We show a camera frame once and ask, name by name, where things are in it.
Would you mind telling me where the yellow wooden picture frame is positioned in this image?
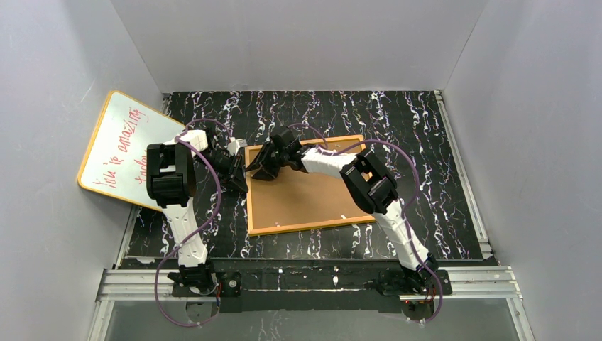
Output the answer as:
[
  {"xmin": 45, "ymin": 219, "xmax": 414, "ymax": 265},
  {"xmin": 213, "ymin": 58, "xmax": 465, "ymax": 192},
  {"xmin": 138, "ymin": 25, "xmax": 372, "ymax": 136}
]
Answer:
[{"xmin": 243, "ymin": 134, "xmax": 377, "ymax": 237}]

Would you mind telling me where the brown cardboard backing board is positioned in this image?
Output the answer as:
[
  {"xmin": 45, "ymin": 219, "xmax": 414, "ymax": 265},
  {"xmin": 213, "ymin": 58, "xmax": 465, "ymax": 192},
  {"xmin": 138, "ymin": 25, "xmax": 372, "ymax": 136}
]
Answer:
[{"xmin": 249, "ymin": 139, "xmax": 373, "ymax": 231}]

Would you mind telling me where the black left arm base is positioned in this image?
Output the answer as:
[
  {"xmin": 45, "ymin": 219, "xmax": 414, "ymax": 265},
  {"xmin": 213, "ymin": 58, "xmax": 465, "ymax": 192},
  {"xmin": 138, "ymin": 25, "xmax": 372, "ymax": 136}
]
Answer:
[{"xmin": 168, "ymin": 272, "xmax": 242, "ymax": 298}]

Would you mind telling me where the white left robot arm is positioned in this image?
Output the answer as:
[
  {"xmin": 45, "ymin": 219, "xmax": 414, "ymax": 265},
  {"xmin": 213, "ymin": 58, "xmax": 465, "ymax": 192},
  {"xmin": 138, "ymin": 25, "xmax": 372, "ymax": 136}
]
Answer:
[{"xmin": 146, "ymin": 129, "xmax": 248, "ymax": 269}]

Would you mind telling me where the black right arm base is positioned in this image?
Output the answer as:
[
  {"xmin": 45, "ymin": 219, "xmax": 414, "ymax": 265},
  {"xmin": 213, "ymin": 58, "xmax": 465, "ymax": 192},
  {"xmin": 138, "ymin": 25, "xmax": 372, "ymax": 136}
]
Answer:
[{"xmin": 373, "ymin": 269, "xmax": 453, "ymax": 304}]

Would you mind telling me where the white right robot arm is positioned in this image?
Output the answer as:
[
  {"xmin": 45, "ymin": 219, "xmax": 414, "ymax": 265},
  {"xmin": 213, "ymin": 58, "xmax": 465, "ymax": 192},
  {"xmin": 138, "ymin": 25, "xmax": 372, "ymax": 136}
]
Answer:
[{"xmin": 246, "ymin": 127, "xmax": 437, "ymax": 274}]

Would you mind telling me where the whiteboard with red writing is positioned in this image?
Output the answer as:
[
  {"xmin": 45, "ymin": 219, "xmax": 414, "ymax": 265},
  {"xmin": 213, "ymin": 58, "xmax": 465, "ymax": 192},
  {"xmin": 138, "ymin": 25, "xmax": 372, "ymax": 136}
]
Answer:
[{"xmin": 77, "ymin": 90, "xmax": 184, "ymax": 211}]

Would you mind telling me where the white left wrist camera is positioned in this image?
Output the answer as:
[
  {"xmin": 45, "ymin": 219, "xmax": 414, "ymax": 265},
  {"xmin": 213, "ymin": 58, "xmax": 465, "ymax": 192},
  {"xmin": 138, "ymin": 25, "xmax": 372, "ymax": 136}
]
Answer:
[{"xmin": 227, "ymin": 137, "xmax": 247, "ymax": 156}]

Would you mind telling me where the aluminium rail base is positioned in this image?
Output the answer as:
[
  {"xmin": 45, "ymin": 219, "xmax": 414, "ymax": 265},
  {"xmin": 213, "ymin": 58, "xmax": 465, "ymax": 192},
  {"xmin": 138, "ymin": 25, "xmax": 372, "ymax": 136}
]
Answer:
[{"xmin": 87, "ymin": 266, "xmax": 535, "ymax": 340}]

